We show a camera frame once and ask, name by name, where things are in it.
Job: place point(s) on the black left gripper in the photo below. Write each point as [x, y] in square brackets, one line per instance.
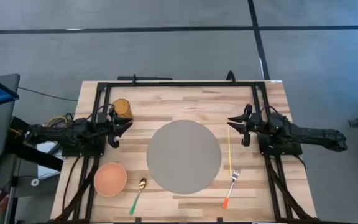
[104, 124]

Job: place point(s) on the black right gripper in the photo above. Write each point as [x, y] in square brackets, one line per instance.
[252, 126]

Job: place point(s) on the pink bowl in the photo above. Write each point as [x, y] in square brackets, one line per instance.
[110, 179]

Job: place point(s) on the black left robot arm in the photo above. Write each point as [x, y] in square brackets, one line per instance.
[61, 133]

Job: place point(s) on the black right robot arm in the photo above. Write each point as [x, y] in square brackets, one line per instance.
[315, 137]

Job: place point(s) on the amber faceted plastic cup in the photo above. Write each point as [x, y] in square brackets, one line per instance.
[122, 108]

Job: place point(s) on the black flat bar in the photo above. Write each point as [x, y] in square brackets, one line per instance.
[148, 78]

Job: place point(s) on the round grey placemat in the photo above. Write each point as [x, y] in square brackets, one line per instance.
[183, 157]

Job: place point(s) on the white tape roll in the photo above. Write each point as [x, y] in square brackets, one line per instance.
[35, 182]

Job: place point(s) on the black curved bracket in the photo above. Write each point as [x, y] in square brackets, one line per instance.
[230, 76]

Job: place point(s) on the black aluminium table frame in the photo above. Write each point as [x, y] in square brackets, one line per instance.
[182, 84]

